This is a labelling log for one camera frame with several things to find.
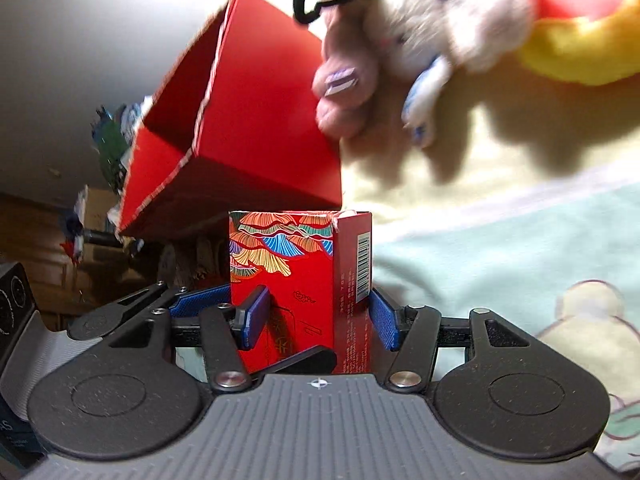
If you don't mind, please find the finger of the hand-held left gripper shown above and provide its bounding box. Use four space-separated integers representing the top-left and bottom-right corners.
67 281 232 342

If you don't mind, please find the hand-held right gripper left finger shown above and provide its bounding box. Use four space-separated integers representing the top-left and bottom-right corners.
102 285 337 394

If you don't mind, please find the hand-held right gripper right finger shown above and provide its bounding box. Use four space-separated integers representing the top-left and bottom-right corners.
369 289 531 394

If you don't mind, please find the small red printed box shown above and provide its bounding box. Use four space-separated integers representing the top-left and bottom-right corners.
228 210 373 376

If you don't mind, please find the large red cardboard box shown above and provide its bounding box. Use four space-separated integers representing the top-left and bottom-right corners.
116 0 344 239

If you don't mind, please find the bear print bed sheet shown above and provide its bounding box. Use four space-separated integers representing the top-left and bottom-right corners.
340 60 640 476

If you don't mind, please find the red blue white object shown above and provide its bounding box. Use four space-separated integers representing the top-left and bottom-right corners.
60 187 90 263

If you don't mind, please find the dark green cloth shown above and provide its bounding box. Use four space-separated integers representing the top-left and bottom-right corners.
91 105 132 193

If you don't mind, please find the pink plush toy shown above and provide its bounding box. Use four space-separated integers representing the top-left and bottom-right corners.
312 0 383 138

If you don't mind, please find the white plush bunny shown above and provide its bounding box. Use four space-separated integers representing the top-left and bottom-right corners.
362 0 536 148

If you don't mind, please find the red and yellow plush toy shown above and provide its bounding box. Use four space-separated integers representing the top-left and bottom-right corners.
517 0 640 86

